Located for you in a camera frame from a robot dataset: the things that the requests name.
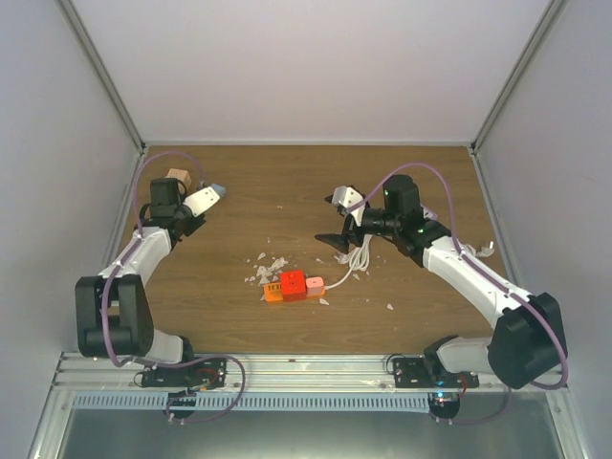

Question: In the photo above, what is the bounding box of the white orange strip cable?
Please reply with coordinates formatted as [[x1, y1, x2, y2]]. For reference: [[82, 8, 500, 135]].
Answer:
[[324, 233, 374, 291]]

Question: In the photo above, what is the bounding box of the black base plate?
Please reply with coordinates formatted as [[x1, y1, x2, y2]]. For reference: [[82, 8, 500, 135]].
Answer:
[[384, 354, 480, 389], [134, 358, 228, 390]]

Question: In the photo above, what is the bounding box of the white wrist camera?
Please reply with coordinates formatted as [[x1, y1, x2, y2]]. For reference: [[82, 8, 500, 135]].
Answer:
[[333, 186, 367, 227], [184, 186, 221, 215]]

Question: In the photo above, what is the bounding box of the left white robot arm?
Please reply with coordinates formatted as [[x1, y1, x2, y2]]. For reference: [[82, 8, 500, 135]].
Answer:
[[75, 178, 226, 386]]

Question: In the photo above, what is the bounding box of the light blue usb charger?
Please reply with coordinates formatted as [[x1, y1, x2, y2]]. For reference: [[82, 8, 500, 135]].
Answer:
[[209, 184, 226, 199]]

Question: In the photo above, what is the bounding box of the grey slotted cable duct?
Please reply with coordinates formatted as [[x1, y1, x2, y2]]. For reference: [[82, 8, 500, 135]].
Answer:
[[73, 391, 429, 413]]

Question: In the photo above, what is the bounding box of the orange power strip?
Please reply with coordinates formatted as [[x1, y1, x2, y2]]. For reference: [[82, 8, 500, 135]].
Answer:
[[263, 282, 326, 303]]

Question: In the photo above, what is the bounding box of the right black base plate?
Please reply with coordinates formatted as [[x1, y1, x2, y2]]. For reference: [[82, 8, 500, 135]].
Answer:
[[384, 354, 480, 389]]

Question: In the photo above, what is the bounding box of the red plug adapter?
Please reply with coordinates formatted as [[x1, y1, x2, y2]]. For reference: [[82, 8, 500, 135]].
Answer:
[[280, 270, 307, 302]]

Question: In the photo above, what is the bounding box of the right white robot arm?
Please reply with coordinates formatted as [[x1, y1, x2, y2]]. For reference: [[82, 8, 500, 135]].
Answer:
[[316, 174, 568, 390]]

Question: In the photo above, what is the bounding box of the aluminium front rail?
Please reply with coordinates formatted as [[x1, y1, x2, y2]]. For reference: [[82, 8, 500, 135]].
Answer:
[[52, 351, 568, 392]]

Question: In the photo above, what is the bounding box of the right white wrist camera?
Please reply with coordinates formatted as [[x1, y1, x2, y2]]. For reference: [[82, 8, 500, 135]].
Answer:
[[333, 186, 367, 227]]

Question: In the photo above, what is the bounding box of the white purple strip cable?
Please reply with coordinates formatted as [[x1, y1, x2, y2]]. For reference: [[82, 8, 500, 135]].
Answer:
[[463, 238, 496, 259]]

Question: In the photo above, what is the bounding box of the peach cube power adapter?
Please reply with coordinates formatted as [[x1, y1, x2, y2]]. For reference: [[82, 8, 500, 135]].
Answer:
[[165, 168, 192, 191]]

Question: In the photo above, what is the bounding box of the pink plug adapter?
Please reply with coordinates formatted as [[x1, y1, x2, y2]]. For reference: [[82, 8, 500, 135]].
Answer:
[[305, 276, 325, 297]]

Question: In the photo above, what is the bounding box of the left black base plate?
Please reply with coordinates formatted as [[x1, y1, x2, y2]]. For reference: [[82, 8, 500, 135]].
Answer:
[[134, 358, 228, 390]]

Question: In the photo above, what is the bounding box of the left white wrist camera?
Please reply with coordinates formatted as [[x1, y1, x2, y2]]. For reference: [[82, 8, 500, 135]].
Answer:
[[184, 186, 221, 215]]

